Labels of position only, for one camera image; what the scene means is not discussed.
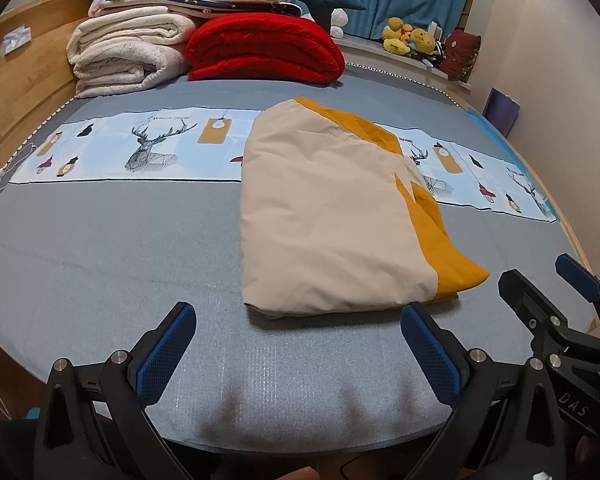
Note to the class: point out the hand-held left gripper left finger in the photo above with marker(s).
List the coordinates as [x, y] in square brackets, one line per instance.
[167, 350]

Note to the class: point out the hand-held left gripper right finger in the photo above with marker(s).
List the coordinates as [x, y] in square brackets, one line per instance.
[432, 355]

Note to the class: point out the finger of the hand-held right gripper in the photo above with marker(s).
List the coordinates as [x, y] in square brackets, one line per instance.
[577, 275]
[540, 305]

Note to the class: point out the beige and mustard hooded jacket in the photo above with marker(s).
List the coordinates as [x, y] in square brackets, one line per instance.
[320, 220]

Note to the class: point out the purple box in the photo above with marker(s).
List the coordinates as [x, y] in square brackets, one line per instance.
[502, 110]

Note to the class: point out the light blue printed cloth strip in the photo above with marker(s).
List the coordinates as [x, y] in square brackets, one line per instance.
[130, 145]

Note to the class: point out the speckled white folded blanket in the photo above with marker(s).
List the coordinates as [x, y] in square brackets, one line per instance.
[120, 72]

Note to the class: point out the yellow bear plush toy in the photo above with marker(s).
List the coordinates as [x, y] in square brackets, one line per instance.
[421, 40]

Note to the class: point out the wooden bed headboard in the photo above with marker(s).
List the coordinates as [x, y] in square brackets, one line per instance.
[25, 105]

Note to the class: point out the white window sill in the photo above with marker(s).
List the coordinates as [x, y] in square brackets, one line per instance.
[380, 57]

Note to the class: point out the yellow duck plush toy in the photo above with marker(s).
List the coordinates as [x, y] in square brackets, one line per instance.
[395, 32]

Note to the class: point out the red folded quilt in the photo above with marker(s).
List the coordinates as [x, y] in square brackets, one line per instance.
[260, 45]

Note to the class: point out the cream folded blanket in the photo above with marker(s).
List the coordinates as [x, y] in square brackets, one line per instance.
[130, 30]

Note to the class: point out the tissue pack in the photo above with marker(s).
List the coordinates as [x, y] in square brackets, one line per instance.
[16, 39]

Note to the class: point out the white plush toy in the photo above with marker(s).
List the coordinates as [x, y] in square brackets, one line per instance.
[339, 20]

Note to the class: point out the wooden bed frame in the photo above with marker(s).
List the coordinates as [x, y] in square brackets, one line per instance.
[572, 230]

